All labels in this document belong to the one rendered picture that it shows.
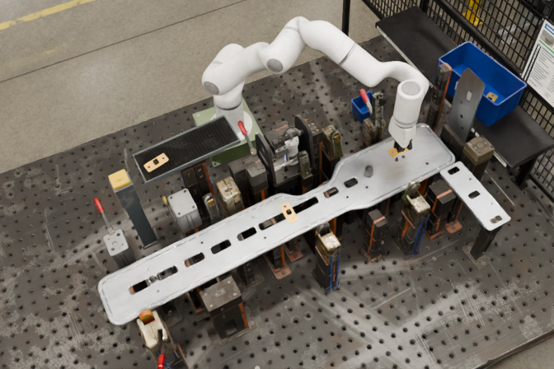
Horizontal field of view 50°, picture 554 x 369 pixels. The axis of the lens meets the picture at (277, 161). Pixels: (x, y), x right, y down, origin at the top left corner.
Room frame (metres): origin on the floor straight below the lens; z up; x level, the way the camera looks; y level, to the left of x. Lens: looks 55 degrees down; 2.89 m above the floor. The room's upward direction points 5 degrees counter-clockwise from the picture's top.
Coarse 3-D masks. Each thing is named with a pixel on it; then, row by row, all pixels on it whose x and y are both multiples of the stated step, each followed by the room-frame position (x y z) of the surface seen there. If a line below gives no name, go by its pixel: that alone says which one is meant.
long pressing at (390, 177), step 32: (416, 128) 1.40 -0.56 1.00; (352, 160) 1.28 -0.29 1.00; (384, 160) 1.26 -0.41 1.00; (416, 160) 1.25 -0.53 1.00; (448, 160) 1.24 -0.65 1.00; (320, 192) 1.15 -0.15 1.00; (352, 192) 1.14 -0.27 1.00; (384, 192) 1.12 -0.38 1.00; (224, 224) 1.05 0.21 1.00; (256, 224) 1.04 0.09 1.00; (288, 224) 1.03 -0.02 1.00; (160, 256) 0.95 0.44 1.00; (192, 256) 0.94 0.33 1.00; (224, 256) 0.93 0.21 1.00; (256, 256) 0.92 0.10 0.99; (128, 288) 0.84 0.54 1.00; (160, 288) 0.83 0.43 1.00; (192, 288) 0.82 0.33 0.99; (128, 320) 0.73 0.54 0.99
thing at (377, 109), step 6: (372, 96) 1.41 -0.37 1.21; (378, 96) 1.41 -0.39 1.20; (372, 102) 1.41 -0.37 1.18; (378, 102) 1.38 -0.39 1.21; (384, 102) 1.38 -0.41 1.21; (372, 108) 1.40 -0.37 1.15; (378, 108) 1.40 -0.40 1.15; (372, 114) 1.40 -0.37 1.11; (378, 114) 1.40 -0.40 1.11; (372, 120) 1.39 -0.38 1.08; (378, 120) 1.40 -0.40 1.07
